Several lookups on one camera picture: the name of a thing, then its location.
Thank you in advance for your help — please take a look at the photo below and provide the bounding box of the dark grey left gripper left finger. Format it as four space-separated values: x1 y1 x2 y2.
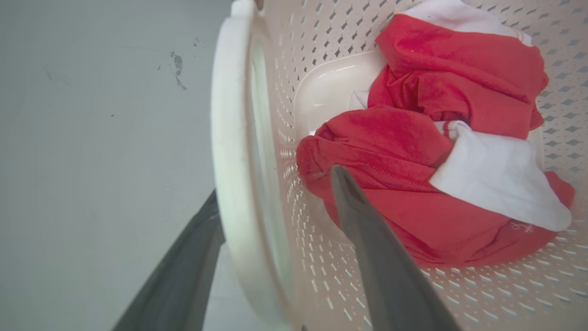
112 189 226 331

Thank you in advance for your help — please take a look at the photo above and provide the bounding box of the red and white garment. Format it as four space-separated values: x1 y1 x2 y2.
296 0 576 268

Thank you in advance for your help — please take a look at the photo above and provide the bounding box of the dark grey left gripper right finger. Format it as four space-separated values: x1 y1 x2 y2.
330 165 462 331

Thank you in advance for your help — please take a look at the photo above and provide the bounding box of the white perforated plastic laundry basket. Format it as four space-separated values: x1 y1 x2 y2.
210 0 588 331

